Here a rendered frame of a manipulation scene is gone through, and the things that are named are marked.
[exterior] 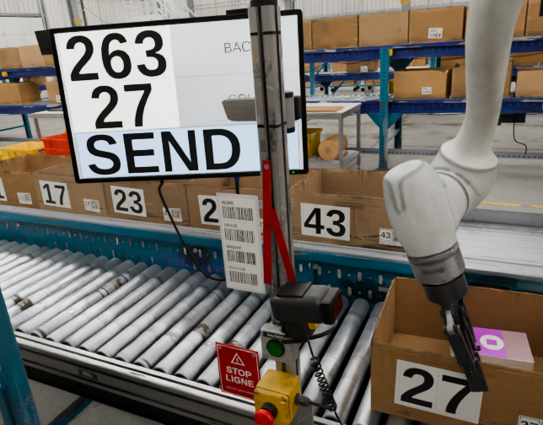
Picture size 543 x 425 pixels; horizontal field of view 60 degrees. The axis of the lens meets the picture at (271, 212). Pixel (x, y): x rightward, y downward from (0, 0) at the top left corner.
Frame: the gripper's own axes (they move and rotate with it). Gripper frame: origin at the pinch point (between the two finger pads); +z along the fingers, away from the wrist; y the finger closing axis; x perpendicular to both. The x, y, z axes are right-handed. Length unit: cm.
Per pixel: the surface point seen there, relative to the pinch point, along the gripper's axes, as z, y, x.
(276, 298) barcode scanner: -28.3, 15.7, -24.2
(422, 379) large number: 0.4, 0.9, -9.8
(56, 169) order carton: -73, -62, -161
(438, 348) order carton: 9.7, -23.8, -12.5
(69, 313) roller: -26, -6, -114
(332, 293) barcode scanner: -26.1, 12.8, -15.0
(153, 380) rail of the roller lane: -10, 10, -71
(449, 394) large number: 4.1, 0.7, -5.7
